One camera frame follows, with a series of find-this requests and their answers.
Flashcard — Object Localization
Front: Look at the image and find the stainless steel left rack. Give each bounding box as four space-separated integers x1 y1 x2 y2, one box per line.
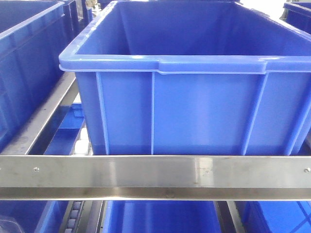
0 73 311 233

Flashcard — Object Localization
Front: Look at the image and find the blue target crate on shelf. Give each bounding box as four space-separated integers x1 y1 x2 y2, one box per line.
59 0 311 155

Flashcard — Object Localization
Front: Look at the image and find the blue crate bottom left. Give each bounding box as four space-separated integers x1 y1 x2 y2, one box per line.
0 200 69 233

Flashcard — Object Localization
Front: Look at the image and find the blue crate top left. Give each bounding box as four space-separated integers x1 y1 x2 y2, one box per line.
0 0 67 150

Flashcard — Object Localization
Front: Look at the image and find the blue stacked crate upper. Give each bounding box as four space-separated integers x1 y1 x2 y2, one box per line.
102 200 221 233

